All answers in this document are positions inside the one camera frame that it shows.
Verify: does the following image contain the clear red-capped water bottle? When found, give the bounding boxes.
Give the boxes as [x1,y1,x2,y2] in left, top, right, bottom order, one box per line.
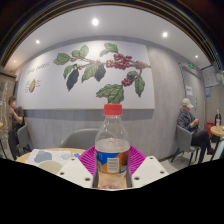
[94,103,131,190]

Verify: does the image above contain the round ceiling lights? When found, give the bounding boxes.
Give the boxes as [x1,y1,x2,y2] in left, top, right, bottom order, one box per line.
[12,17,200,65]

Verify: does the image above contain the person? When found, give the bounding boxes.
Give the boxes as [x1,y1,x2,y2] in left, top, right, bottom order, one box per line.
[7,95,26,160]
[176,97,214,163]

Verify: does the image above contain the grey rounded chair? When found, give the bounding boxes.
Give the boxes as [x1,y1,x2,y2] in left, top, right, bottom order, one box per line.
[59,128,100,151]

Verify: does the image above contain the wall notice board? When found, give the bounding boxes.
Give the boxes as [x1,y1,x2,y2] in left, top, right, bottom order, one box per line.
[201,64,221,88]

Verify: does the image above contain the white cup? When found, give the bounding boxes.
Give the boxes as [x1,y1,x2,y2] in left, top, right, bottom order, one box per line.
[37,159,64,175]

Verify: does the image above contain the white paper notice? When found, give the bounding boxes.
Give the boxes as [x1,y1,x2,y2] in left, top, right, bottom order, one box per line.
[185,85,194,97]

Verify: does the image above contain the coffee plant wall picture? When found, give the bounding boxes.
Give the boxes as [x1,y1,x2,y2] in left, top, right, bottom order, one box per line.
[17,40,156,110]

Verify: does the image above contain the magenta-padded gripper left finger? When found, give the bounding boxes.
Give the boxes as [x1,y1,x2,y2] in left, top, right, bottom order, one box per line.
[55,145,100,190]

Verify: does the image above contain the round wooden table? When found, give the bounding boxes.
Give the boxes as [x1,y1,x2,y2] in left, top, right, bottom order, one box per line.
[209,125,224,161]

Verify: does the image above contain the blue-printed paper placemat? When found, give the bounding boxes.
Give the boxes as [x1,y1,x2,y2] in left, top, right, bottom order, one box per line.
[25,148,73,167]

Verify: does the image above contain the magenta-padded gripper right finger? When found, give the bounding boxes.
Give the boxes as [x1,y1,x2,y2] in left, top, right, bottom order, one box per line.
[125,145,170,190]

